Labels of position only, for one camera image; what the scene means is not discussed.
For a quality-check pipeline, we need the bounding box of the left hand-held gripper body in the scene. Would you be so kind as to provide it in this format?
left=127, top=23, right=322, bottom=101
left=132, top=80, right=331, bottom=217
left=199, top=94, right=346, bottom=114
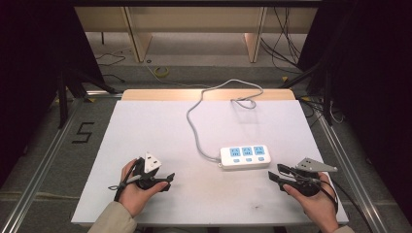
left=132, top=151, right=163, bottom=190

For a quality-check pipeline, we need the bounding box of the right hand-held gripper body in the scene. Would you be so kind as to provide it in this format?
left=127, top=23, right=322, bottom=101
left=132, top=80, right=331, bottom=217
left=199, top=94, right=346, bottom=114
left=286, top=156, right=338, bottom=198

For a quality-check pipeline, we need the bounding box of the person's right hand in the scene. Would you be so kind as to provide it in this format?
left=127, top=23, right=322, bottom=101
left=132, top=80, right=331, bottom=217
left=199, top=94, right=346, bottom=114
left=283, top=172, right=340, bottom=233

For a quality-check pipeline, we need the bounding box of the person's left hand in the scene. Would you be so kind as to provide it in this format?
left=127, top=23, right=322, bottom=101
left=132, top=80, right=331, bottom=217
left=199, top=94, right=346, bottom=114
left=119, top=157, right=170, bottom=218

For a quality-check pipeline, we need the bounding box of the white table sheet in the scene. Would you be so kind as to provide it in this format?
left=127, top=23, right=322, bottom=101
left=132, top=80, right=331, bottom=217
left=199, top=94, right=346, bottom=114
left=70, top=99, right=350, bottom=226

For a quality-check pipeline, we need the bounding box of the white power strip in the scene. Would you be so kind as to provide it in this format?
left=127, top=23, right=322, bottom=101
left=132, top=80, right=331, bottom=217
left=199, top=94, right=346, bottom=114
left=218, top=144, right=272, bottom=171

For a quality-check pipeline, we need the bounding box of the wooden table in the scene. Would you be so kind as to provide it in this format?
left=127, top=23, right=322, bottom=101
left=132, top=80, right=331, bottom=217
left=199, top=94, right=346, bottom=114
left=120, top=88, right=296, bottom=102

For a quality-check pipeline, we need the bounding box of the black metal stand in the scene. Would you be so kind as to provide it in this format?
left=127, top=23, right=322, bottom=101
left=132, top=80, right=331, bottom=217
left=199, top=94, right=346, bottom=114
left=56, top=68, right=120, bottom=130
left=278, top=61, right=336, bottom=127

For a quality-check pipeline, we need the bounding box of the yellow tape roll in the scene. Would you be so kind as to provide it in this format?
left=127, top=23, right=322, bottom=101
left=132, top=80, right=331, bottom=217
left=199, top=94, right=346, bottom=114
left=153, top=65, right=170, bottom=79

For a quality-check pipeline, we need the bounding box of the dark curtain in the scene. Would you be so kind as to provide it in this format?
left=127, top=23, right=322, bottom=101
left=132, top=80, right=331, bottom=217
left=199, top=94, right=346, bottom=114
left=295, top=0, right=412, bottom=216
left=0, top=0, right=106, bottom=190

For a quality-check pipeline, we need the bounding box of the wooden bench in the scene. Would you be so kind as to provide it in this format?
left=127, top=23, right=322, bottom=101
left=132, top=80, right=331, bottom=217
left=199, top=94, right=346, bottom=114
left=74, top=5, right=319, bottom=64

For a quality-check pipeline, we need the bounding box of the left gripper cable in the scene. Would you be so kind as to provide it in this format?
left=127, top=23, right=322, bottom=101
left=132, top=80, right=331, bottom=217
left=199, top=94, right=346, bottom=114
left=108, top=174, right=144, bottom=202

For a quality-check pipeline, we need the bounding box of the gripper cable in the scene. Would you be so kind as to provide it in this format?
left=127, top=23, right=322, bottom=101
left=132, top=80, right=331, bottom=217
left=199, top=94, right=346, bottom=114
left=108, top=174, right=144, bottom=202
left=319, top=176, right=374, bottom=233

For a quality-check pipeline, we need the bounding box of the metal floor rail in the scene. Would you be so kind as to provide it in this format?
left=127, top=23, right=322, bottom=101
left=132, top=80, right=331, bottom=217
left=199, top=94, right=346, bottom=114
left=302, top=96, right=392, bottom=233
left=0, top=96, right=86, bottom=233

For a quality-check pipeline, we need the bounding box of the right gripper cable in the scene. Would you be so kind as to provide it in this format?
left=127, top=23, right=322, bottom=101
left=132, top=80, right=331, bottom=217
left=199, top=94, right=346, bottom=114
left=319, top=176, right=374, bottom=233

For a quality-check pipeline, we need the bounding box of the grey power strip cable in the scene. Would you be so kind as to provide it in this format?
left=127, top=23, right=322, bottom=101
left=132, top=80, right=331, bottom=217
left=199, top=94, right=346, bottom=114
left=186, top=78, right=264, bottom=163

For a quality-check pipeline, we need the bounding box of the thin black floor cable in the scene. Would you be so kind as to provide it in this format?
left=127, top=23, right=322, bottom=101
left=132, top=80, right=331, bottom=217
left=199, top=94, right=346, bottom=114
left=94, top=51, right=127, bottom=83

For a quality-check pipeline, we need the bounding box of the bundle of black cables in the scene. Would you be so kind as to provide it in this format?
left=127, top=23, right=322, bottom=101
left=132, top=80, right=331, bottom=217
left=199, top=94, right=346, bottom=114
left=259, top=6, right=304, bottom=71

